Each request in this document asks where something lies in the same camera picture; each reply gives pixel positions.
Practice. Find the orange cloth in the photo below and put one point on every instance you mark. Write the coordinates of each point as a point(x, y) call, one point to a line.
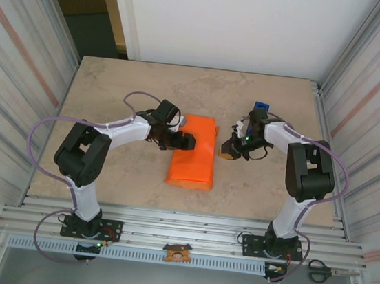
point(191, 163)

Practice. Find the blue tape dispenser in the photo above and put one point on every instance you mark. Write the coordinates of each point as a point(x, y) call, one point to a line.
point(262, 106)

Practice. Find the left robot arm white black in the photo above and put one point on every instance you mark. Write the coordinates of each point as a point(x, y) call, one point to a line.
point(125, 132)

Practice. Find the brown toy figure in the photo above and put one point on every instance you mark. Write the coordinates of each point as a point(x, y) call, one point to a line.
point(177, 253)

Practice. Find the black controller board yellow plug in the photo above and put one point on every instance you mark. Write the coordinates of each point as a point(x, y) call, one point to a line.
point(273, 269)

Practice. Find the black controller board green light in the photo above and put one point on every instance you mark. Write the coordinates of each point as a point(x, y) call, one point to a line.
point(88, 248)

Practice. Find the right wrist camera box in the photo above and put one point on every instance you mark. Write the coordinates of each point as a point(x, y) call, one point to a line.
point(240, 129)

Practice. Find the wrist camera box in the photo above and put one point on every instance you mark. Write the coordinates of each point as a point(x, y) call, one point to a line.
point(240, 129)
point(180, 120)

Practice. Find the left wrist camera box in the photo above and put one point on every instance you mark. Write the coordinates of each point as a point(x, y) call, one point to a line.
point(180, 120)

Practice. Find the aluminium extrusion frame rails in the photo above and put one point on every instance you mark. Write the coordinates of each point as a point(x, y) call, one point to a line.
point(182, 231)

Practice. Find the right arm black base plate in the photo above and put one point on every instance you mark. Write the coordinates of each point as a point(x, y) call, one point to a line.
point(253, 245)

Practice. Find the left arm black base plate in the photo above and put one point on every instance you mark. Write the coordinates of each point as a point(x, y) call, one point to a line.
point(111, 229)

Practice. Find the corrugated translucent enclosure panel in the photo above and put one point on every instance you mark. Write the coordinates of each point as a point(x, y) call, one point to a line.
point(9, 92)
point(378, 137)

